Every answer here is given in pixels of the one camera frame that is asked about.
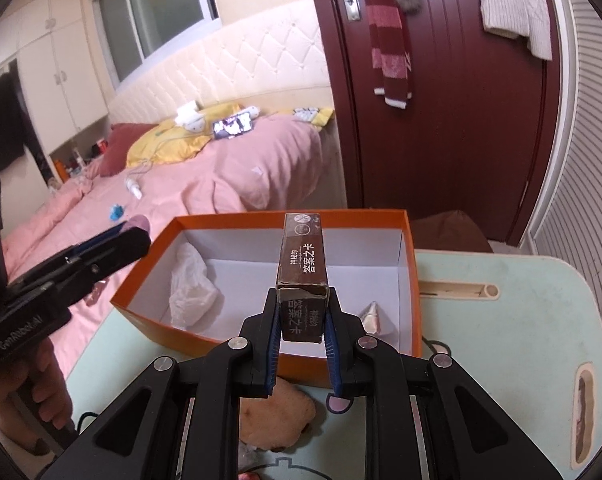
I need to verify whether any white charging cable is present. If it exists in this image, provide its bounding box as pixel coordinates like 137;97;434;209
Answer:
128;127;216;181

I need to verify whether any black cable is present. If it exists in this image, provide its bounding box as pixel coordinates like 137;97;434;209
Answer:
75;411;104;436

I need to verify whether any cream tufted headboard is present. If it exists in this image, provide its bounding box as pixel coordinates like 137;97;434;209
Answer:
106;0;332;126

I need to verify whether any silver pyramid wrapper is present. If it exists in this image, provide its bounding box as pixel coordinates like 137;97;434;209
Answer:
358;301;398;336

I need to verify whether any brown plush bun toy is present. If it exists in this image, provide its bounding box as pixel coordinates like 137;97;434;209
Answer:
240;377;318;453

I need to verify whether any white wardrobe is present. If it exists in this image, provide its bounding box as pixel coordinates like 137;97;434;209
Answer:
0;0;109;161

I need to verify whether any smartphone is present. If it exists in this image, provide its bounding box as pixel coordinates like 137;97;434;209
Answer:
212;111;256;140

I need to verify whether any dark red pillow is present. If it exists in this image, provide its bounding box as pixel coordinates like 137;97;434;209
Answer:
98;122;159;177

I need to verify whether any white louvered closet door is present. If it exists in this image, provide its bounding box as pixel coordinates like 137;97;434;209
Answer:
528;0;602;331

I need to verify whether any white knit sweater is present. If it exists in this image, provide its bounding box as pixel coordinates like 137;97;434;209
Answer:
421;0;554;61

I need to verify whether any brown cushion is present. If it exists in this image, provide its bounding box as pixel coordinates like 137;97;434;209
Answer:
413;210;494;253

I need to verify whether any orange cardboard box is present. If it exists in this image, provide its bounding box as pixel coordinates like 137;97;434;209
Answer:
110;209;422;390

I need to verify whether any red striped scarf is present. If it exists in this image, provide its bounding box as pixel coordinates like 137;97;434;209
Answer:
361;0;416;110

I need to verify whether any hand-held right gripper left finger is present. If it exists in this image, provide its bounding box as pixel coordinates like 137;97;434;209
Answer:
41;287;282;480

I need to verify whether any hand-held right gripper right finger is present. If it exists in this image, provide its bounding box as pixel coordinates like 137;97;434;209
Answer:
323;287;569;480

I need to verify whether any yellow printed cloth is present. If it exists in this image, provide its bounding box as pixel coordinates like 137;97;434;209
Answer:
292;106;336;132

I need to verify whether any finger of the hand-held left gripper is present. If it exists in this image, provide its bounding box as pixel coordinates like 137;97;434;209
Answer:
8;221;134;292
5;228;153;311

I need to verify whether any black hanging garment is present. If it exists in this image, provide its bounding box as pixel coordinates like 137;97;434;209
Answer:
0;57;46;181

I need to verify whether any dark red door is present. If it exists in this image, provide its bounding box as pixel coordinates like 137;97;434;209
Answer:
303;0;564;248

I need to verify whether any yellow pillow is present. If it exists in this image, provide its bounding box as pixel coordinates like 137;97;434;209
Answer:
126;101;246;168

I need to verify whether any brown card box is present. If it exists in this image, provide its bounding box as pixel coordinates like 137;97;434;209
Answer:
275;212;330;345

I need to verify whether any mint green cartoon desktop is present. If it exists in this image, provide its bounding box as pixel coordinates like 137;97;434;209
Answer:
46;250;602;480

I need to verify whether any person's left hand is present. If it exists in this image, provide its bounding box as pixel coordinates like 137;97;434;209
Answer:
0;337;75;456

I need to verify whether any pink blanket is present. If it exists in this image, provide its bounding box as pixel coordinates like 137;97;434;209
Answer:
1;112;342;381

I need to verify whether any window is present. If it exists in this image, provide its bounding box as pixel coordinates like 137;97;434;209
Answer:
92;0;222;86

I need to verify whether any white tissue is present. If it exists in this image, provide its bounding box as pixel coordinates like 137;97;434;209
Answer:
168;242;220;331

